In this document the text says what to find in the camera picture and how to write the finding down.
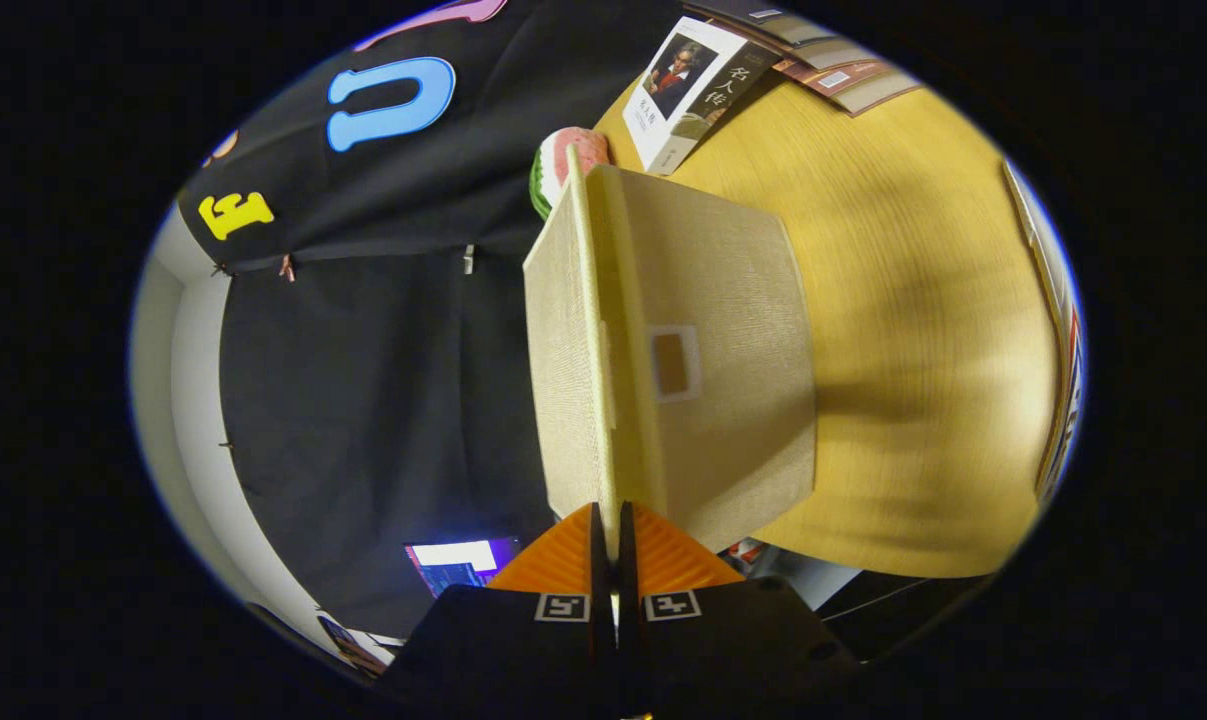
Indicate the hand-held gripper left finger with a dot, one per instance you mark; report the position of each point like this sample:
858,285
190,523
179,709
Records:
601,570

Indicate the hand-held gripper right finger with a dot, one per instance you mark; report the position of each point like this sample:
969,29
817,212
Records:
628,570

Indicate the beige fabric storage box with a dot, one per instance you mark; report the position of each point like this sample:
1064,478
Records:
733,300

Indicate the lit computer monitor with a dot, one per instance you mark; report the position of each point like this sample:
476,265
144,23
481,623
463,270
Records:
458,565

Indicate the watermelon slice toy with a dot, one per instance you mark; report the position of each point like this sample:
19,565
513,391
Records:
548,175

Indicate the wooden clothes peg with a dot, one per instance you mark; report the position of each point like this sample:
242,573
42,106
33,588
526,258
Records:
286,268

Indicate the white portrait cover book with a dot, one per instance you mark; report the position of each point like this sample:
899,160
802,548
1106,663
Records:
653,120

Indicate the reddish brown cover book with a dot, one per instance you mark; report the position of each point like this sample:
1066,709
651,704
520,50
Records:
843,85

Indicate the dark brown spine book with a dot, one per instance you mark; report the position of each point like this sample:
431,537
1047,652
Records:
813,50

